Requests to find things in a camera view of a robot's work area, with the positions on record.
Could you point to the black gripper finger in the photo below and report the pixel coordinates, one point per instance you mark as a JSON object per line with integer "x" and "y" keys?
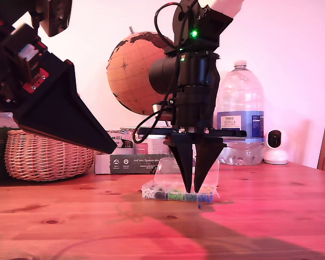
{"x": 59, "y": 116}

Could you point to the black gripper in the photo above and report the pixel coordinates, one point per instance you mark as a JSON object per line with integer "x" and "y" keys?
{"x": 192, "y": 108}

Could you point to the tin can with label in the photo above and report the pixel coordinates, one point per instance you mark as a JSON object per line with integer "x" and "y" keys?
{"x": 124, "y": 143}
{"x": 151, "y": 146}

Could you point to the clear plastic pin organiser box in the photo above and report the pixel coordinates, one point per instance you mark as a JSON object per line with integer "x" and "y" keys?
{"x": 176, "y": 195}

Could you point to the dark printed cardboard tray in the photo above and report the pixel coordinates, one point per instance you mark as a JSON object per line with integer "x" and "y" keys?
{"x": 119, "y": 165}

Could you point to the large clear water bottle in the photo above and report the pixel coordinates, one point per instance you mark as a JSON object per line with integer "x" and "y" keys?
{"x": 241, "y": 94}

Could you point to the cork globe on stand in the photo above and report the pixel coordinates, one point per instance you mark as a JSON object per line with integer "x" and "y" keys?
{"x": 130, "y": 81}

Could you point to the small white round camera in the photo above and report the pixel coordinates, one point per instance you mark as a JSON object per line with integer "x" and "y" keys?
{"x": 276, "y": 155}

